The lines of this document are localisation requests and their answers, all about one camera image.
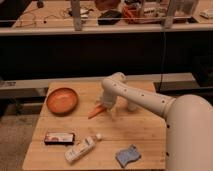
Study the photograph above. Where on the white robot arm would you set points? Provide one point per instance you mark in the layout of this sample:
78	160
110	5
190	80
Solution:
188	118

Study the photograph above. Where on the white plastic bottle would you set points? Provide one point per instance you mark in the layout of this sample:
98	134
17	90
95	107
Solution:
82	148

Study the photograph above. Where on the translucent plastic cup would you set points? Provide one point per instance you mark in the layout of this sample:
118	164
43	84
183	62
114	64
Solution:
131	106

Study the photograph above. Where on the metal post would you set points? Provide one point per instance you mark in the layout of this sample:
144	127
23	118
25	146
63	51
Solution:
75	7
170	14

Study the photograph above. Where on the orange pepper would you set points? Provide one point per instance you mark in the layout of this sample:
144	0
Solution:
97	110

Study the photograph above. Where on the black rectangular box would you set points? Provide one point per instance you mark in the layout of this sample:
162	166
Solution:
59	138

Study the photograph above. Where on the orange bowl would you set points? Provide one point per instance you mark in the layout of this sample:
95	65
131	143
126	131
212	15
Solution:
62	101

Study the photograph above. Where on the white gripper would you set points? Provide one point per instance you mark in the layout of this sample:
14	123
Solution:
108	100

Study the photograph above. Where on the left metal post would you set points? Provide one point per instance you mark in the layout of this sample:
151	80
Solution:
75	7

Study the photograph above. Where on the right metal post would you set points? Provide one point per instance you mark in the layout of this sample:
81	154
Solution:
170	14

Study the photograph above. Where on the blue sponge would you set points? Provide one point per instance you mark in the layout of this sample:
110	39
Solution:
126	156

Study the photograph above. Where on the black object on bench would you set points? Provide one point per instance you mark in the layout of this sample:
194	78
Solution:
109	17

